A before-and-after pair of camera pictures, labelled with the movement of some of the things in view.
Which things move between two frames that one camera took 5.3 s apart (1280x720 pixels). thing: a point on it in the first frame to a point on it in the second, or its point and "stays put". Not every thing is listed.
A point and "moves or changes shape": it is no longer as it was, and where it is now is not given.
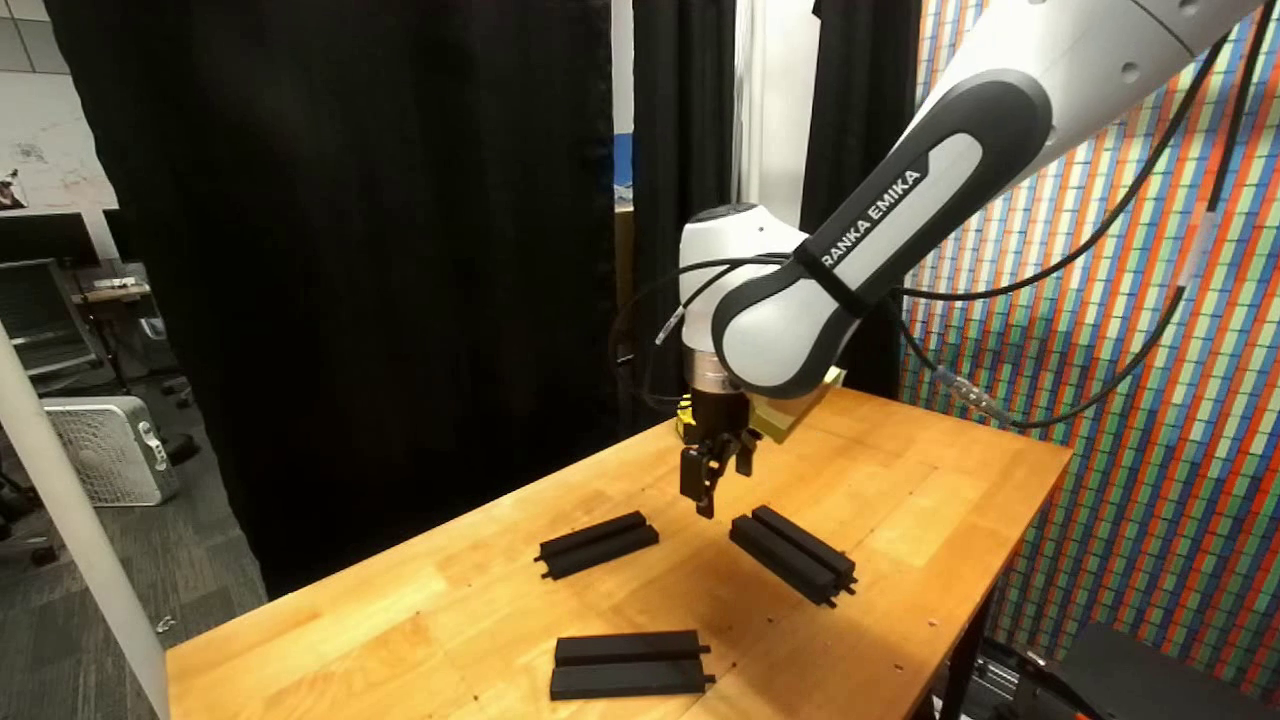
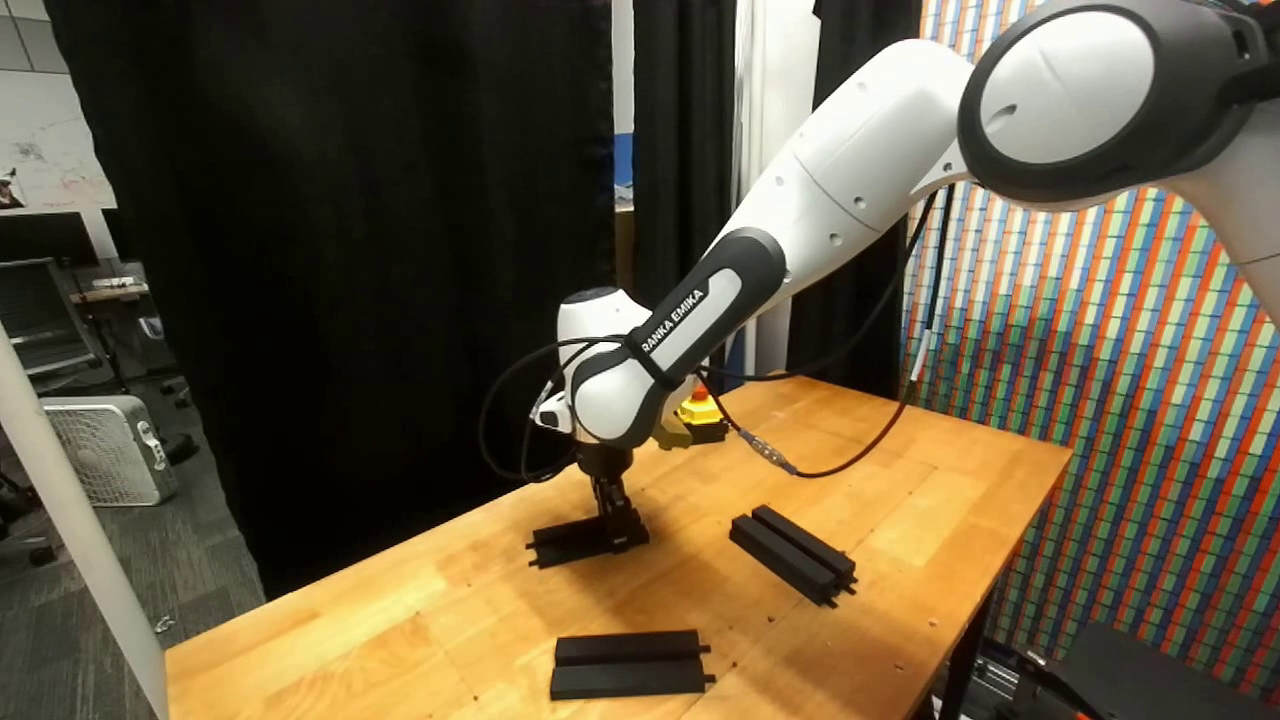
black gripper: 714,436 to 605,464
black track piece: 795,554 stays put
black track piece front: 619,665 stays put
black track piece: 598,544 moves or changes shape
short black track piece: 783,544 stays put
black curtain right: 862,71 stays put
